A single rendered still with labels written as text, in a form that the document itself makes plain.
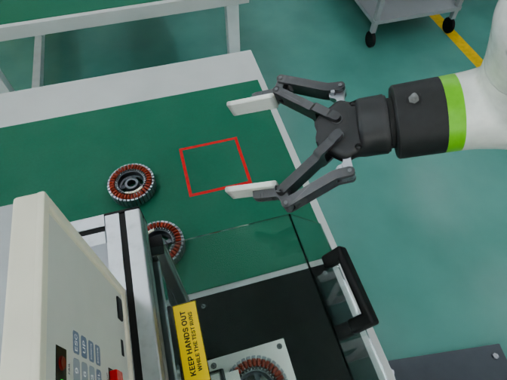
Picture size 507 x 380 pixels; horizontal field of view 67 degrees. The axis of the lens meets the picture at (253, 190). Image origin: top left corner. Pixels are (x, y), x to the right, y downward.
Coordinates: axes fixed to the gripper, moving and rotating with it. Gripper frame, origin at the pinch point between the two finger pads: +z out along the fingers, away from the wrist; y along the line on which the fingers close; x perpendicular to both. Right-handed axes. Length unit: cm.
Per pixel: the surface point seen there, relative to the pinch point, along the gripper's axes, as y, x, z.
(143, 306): -21.6, 6.3, 8.8
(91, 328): -24.3, 18.1, 5.7
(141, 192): 7.6, -27.3, 34.3
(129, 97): 43, -35, 47
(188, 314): -22.1, 0.2, 6.2
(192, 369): -28.3, 1.2, 5.0
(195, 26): 173, -135, 81
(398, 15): 160, -153, -48
